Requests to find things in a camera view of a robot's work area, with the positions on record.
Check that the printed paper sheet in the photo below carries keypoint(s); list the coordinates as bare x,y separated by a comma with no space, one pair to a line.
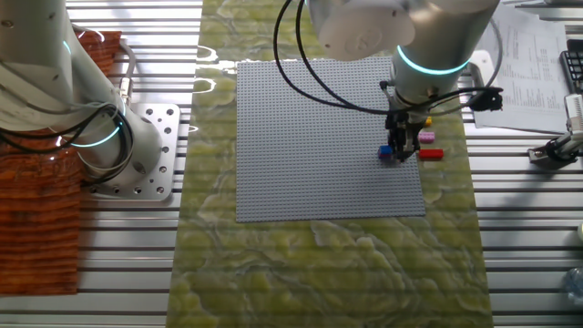
528,68

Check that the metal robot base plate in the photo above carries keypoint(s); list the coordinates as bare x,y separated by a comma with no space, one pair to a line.
168,136

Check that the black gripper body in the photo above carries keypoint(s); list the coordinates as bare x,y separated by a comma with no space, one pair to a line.
403,124

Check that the grey Lego baseplate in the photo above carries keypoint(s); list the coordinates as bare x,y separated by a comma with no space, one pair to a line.
309,159

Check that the grey depth camera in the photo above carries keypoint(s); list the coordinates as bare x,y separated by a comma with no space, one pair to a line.
575,114

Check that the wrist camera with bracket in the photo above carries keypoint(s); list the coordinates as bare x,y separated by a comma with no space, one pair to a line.
485,100

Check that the pink Lego brick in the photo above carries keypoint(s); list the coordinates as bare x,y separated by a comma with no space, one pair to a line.
426,137

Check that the blue long Lego brick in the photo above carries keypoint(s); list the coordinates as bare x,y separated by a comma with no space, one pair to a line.
385,150

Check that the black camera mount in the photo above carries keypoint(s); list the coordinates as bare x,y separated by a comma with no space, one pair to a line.
553,150

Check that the green marble pattern mat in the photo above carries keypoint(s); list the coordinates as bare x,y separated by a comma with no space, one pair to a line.
319,273

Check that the yellow Lego brick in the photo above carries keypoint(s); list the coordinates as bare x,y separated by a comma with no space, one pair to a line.
428,121

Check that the black keyboard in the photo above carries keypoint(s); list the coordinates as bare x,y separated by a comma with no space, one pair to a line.
574,64

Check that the clear plastic water bottle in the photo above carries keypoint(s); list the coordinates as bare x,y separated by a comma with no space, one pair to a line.
576,282

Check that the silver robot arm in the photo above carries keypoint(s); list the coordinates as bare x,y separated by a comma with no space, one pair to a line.
45,68

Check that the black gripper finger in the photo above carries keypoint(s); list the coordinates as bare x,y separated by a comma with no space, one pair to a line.
395,143
407,146

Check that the red long Lego brick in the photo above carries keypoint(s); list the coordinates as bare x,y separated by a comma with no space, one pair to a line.
431,154

